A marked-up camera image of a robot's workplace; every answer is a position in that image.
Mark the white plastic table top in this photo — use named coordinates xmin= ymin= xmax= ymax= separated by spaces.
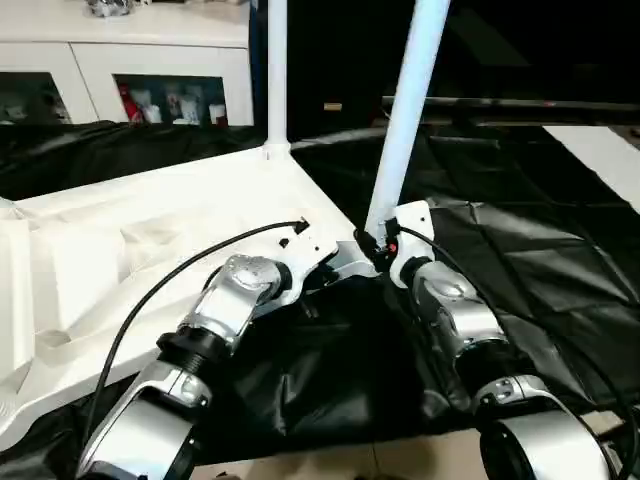
xmin=0 ymin=142 xmax=382 ymax=437

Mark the small white blue box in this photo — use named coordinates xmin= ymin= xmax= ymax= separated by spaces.
xmin=174 ymin=92 xmax=202 ymax=124

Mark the dark metal rod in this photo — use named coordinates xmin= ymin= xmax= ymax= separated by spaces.
xmin=381 ymin=94 xmax=640 ymax=126

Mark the white glass door cabinet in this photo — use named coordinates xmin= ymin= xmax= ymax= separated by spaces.
xmin=0 ymin=0 xmax=257 ymax=126

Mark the grey bundle of small items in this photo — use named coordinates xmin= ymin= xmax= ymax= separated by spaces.
xmin=86 ymin=0 xmax=137 ymax=17

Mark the white plastic table leg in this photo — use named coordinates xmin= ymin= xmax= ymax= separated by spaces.
xmin=264 ymin=0 xmax=292 ymax=157
xmin=363 ymin=0 xmax=452 ymax=242

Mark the black left camera cable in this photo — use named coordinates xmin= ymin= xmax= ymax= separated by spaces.
xmin=74 ymin=215 xmax=312 ymax=480

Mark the white flat object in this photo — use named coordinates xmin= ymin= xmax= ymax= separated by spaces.
xmin=542 ymin=124 xmax=640 ymax=212

